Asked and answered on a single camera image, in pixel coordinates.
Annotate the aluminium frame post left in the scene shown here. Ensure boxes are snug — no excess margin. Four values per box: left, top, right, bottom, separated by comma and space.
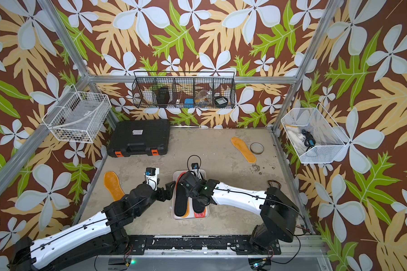
37, 0, 119, 129

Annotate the white storage tray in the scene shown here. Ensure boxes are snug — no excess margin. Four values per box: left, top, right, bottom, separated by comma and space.
171, 169, 210, 220

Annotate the aluminium frame post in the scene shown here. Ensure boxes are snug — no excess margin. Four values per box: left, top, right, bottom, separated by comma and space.
37, 0, 119, 129
271, 0, 344, 134

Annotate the brown tape roll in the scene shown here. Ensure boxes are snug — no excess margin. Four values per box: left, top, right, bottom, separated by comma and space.
249, 142, 265, 155

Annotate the orange fuzzy insole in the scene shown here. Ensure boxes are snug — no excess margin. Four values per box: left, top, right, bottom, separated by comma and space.
231, 137, 257, 163
104, 171, 125, 201

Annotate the black insole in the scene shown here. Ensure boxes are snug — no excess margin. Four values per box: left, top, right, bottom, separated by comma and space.
173, 177, 189, 217
192, 199, 206, 214

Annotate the blue handled tool in basket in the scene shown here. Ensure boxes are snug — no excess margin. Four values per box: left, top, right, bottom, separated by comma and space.
301, 129, 316, 150

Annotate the white wire basket left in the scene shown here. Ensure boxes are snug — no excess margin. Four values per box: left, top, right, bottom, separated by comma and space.
43, 91, 111, 143

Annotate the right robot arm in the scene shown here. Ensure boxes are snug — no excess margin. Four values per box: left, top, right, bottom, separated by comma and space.
177, 171, 300, 250

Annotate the black tool case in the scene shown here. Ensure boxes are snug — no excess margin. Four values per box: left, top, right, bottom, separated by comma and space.
107, 119, 170, 158

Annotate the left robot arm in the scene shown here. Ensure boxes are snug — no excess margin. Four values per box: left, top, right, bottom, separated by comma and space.
8, 181, 176, 271

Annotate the white mesh basket right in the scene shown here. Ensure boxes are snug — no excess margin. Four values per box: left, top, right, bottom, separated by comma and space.
282, 103, 349, 164

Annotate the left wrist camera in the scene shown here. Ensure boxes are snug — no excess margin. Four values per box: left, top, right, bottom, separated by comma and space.
145, 167, 159, 186

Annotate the black wire basket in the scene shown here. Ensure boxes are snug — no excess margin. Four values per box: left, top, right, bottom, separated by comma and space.
127, 71, 235, 109

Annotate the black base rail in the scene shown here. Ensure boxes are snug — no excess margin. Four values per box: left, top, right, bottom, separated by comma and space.
118, 235, 282, 256

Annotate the aluminium frame post right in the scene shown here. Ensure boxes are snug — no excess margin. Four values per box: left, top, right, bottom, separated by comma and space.
271, 0, 344, 134

